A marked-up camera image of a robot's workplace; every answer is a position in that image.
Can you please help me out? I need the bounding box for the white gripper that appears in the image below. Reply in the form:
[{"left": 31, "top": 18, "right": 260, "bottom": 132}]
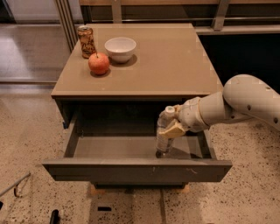
[{"left": 159, "top": 97, "right": 209, "bottom": 138}]

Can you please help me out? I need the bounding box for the clear plastic water bottle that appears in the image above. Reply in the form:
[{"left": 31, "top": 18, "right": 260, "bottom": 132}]
[{"left": 156, "top": 106, "right": 175, "bottom": 158}]

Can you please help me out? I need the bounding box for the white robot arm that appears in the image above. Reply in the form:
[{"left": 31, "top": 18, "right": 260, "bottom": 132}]
[{"left": 157, "top": 74, "right": 280, "bottom": 138}]

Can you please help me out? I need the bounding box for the brown drawer cabinet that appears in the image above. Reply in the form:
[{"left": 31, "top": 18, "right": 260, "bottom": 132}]
[{"left": 50, "top": 23, "right": 228, "bottom": 194}]

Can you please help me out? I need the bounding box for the open grey top drawer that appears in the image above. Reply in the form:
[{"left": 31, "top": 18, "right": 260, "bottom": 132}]
[{"left": 42, "top": 112, "right": 233, "bottom": 184}]

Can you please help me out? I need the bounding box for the white ceramic bowl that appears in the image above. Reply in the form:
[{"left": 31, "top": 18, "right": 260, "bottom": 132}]
[{"left": 104, "top": 37, "right": 137, "bottom": 63}]

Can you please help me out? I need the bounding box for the orange red apple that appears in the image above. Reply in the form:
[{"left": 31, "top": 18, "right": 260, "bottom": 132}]
[{"left": 88, "top": 52, "right": 109, "bottom": 75}]

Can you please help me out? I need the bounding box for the orange drink can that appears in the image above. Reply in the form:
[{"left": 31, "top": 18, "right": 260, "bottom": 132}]
[{"left": 77, "top": 25, "right": 95, "bottom": 59}]

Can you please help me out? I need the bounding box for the black object on floor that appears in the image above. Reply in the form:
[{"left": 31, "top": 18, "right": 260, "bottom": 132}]
[{"left": 49, "top": 209, "right": 60, "bottom": 224}]

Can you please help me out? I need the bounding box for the grey metal rod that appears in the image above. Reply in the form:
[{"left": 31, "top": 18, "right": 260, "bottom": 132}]
[{"left": 0, "top": 172, "right": 31, "bottom": 198}]

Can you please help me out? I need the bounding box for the metal railing frame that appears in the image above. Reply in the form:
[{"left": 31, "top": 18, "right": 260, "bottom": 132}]
[{"left": 53, "top": 0, "right": 280, "bottom": 49}]

